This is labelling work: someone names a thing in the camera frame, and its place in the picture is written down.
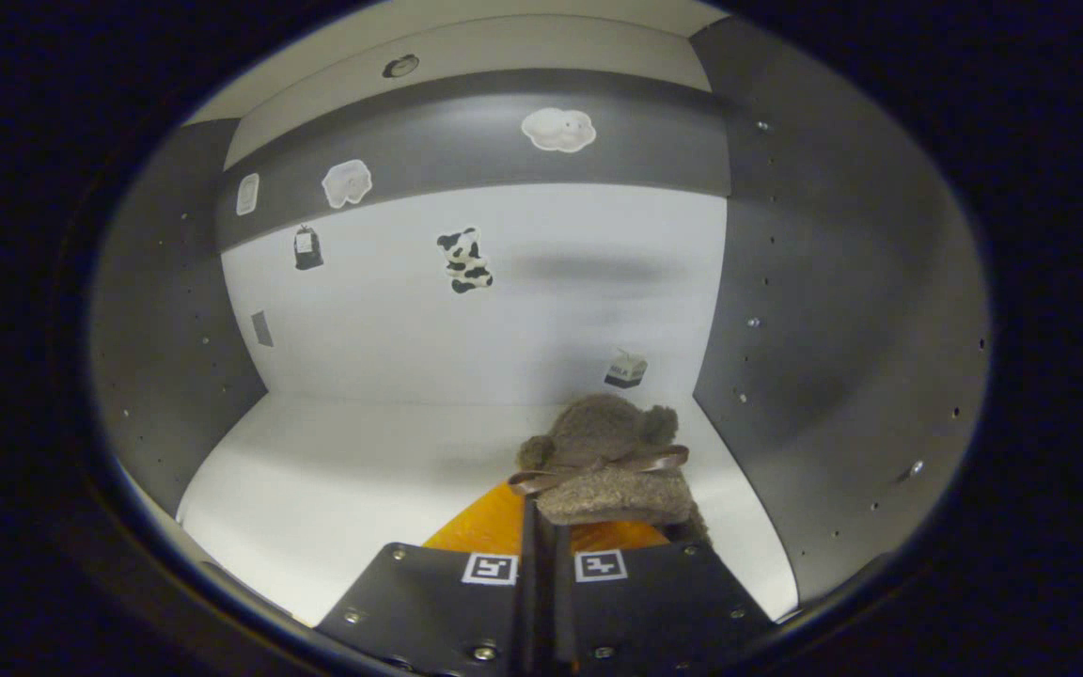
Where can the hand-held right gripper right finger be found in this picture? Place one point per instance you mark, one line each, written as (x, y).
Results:
(654, 611)

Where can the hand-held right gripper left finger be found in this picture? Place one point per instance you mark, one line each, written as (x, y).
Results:
(419, 602)

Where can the brown fluffy shoe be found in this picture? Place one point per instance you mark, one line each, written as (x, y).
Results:
(603, 470)

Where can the white grey shoe cabinet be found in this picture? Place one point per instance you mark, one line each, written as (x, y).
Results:
(410, 310)

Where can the white cabinet shelf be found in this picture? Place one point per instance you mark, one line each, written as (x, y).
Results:
(551, 9)

